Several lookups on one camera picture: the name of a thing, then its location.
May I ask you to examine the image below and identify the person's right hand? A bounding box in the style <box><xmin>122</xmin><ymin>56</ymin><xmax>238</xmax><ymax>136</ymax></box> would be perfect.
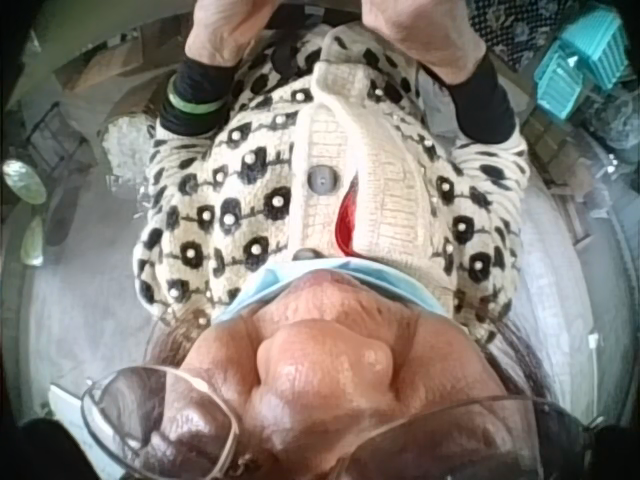
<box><xmin>358</xmin><ymin>0</ymin><xmax>490</xmax><ymax>85</ymax></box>

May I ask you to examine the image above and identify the dark dotted fabric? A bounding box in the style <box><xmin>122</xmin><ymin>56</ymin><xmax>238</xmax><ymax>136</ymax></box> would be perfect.
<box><xmin>464</xmin><ymin>0</ymin><xmax>584</xmax><ymax>62</ymax></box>

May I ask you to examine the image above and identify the brown wooden furniture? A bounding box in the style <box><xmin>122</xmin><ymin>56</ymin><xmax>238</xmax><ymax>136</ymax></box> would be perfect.
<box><xmin>49</xmin><ymin>23</ymin><xmax>187</xmax><ymax>104</ymax></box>

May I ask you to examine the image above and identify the round shiny plate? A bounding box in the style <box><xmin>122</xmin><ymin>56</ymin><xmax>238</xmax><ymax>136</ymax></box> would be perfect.
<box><xmin>1</xmin><ymin>158</ymin><xmax>49</xmax><ymax>206</ymax></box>

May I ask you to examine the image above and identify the person's left hand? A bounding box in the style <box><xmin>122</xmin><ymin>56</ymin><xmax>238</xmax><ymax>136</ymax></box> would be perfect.
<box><xmin>183</xmin><ymin>0</ymin><xmax>281</xmax><ymax>68</ymax></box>

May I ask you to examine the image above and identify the black wire rack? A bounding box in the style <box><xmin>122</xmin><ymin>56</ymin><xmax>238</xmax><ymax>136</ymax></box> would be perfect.
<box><xmin>18</xmin><ymin>101</ymin><xmax>97</xmax><ymax>177</ymax></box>

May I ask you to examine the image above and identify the green bangle bracelet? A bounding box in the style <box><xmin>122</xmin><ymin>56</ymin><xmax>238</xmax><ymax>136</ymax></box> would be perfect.
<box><xmin>166</xmin><ymin>74</ymin><xmax>230</xmax><ymax>117</ymax></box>

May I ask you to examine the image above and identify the white textured cushion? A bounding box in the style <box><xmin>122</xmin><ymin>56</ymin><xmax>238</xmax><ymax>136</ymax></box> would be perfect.
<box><xmin>98</xmin><ymin>116</ymin><xmax>157</xmax><ymax>187</ymax></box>

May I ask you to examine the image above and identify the small teal plastic basket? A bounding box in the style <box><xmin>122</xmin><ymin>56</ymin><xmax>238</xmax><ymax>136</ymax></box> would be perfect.
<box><xmin>531</xmin><ymin>41</ymin><xmax>587</xmax><ymax>122</ymax></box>

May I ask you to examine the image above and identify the large teal plastic basket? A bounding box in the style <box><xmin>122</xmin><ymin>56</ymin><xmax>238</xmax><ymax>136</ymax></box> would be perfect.
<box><xmin>558</xmin><ymin>8</ymin><xmax>632</xmax><ymax>92</ymax></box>

